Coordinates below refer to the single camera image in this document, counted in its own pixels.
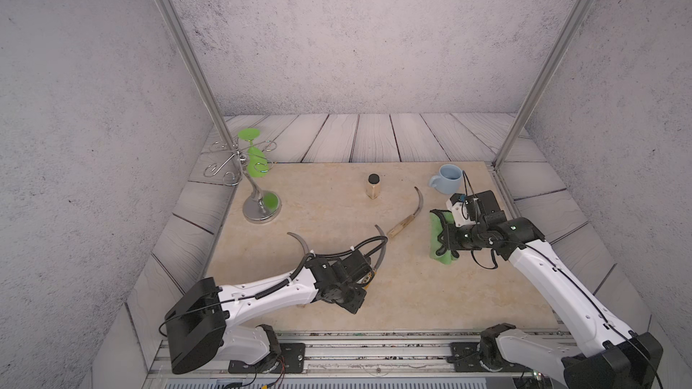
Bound right aluminium corner post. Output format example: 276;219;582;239
492;0;595;171

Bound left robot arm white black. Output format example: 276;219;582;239
163;250;374;375

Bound green microfiber rag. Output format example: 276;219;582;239
430;225;459;265

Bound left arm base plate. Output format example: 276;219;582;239
228;342;306;375

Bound sickle wooden handle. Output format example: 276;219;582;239
363;224;389;289
387;187;423;240
288;232;311;255

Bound silver metal glass rack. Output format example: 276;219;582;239
203;140;282;224

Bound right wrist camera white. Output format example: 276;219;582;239
446;193;474;227

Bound light blue ceramic mug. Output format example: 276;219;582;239
428;164;464;196

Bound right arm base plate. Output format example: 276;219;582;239
446;341;529;373

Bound aluminium corner post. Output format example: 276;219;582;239
154;0;237;151
492;0;595;171

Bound aluminium rail frame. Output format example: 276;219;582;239
144;331;555;388

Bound small jar black lid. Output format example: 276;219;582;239
366;173;381;199

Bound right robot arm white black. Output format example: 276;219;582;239
430;191;663;388

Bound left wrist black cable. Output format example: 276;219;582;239
291;234;389;282

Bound left aluminium corner post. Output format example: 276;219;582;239
154;0;237;151

